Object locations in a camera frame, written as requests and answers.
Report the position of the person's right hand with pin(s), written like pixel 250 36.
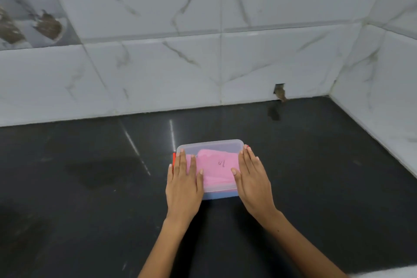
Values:
pixel 255 189

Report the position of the person's left hand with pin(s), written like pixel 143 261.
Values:
pixel 184 196

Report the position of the clear plastic box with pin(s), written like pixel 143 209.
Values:
pixel 218 191

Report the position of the clear plastic box lid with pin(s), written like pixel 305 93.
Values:
pixel 211 145

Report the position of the person's left forearm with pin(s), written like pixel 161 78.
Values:
pixel 166 251

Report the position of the person's right forearm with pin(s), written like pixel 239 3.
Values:
pixel 303 248

